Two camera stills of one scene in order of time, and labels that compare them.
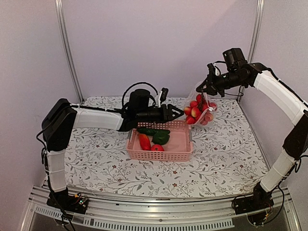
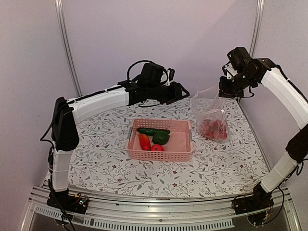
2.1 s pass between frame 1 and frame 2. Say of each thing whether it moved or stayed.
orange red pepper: stayed
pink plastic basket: stayed
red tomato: stayed
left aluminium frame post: stayed
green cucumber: stayed
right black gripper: moved
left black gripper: moved
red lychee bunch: moved
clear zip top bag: moved
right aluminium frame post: stayed
